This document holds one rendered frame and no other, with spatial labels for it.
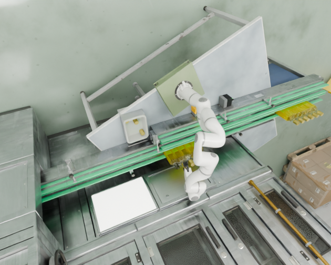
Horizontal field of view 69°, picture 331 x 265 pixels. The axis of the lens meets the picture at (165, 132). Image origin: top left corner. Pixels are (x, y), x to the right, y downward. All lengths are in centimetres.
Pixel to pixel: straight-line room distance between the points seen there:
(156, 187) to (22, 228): 89
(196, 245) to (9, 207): 113
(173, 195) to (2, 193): 108
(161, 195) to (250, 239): 65
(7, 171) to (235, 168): 166
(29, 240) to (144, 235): 68
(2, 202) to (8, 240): 28
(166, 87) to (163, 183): 73
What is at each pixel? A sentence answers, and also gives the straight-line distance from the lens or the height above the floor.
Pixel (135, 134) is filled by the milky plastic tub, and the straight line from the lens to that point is 194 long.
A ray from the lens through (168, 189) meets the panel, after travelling 186.
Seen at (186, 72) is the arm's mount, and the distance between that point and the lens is 180.
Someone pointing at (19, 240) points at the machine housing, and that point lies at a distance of 150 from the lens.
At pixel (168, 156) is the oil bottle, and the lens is 186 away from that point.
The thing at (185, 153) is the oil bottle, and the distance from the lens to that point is 188.
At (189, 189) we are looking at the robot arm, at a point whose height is 142.
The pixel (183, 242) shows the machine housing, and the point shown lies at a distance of 170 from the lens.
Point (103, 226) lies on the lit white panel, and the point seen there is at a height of 127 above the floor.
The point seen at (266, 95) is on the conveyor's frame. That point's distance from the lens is 240.
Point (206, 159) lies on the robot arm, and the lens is 139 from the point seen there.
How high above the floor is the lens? 223
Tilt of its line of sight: 45 degrees down
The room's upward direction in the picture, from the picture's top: 145 degrees clockwise
